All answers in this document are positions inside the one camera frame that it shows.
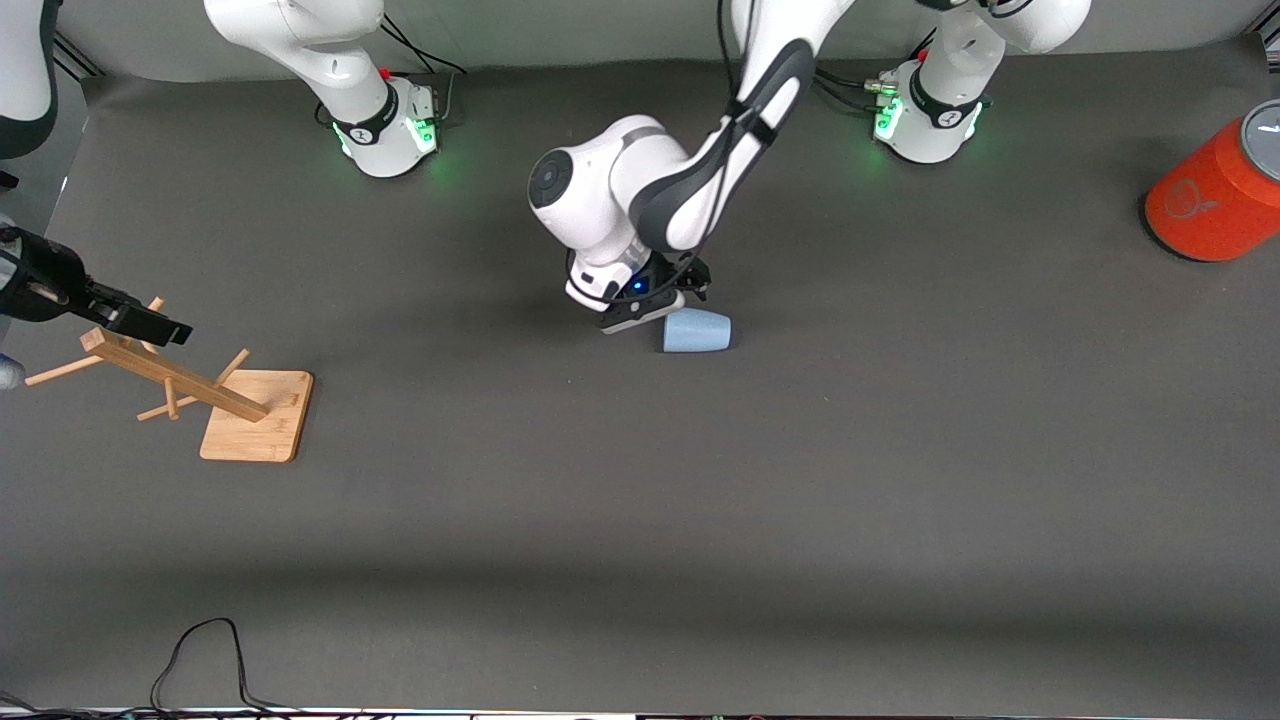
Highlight light blue cup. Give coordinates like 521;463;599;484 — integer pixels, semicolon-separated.
662;307;733;354

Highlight wooden mug tree stand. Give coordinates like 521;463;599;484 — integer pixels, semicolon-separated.
25;296;314;463

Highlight dark grey table cover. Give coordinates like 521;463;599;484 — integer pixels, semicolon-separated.
0;35;1280;717

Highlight orange can with grey lid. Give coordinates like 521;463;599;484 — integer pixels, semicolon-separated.
1143;98;1280;263

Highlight black left arm base cables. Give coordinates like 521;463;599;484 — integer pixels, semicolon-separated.
812;20;933;116

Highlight black arm base cables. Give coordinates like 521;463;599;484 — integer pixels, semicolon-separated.
383;15;474;126
812;20;933;116

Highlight black right arm base cables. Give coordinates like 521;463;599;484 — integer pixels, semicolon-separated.
383;15;474;126

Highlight thin black looped cable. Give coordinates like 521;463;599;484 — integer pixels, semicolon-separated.
150;617;301;716

